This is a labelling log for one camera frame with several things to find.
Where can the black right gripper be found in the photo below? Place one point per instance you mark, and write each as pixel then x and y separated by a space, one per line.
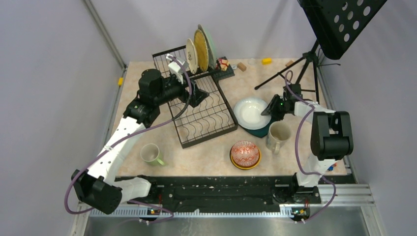
pixel 276 99

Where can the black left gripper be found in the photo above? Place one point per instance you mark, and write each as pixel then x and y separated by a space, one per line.
pixel 197 95

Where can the white plate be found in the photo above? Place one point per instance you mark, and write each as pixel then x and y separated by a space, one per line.
pixel 248 113

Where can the dark teal square plate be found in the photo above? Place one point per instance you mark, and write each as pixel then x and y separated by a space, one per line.
pixel 262 132

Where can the light green flower plate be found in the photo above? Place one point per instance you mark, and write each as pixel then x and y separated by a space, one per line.
pixel 211 47

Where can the cream floral plate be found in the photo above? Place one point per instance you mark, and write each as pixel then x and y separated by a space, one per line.
pixel 191 56

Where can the yellow bamboo pattern plate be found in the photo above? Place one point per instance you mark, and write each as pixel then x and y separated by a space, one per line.
pixel 202 50

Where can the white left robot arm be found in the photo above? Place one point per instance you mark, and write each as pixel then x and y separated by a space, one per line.
pixel 96 184

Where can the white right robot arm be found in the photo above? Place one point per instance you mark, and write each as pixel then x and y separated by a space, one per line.
pixel 331 133

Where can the beige mug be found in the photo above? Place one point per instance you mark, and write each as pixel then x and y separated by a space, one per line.
pixel 279 133

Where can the yellow lego block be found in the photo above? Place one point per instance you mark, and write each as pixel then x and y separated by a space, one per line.
pixel 266 61

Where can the clear round lid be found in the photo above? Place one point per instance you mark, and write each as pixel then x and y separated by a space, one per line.
pixel 252 62

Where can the small wooden block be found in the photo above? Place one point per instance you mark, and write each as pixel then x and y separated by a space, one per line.
pixel 241 66

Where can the red patterned bowl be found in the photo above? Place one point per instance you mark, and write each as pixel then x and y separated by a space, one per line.
pixel 245 153

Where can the green white mug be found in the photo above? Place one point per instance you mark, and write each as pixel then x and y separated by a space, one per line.
pixel 152 155

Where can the yellow bowl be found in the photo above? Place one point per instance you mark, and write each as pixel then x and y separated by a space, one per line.
pixel 243 167

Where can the blue toy car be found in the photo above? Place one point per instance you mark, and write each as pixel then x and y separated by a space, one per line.
pixel 331 168

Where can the black music stand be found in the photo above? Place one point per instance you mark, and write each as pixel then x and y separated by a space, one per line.
pixel 336 25

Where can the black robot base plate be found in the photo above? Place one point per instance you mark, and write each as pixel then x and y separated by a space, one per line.
pixel 247 194

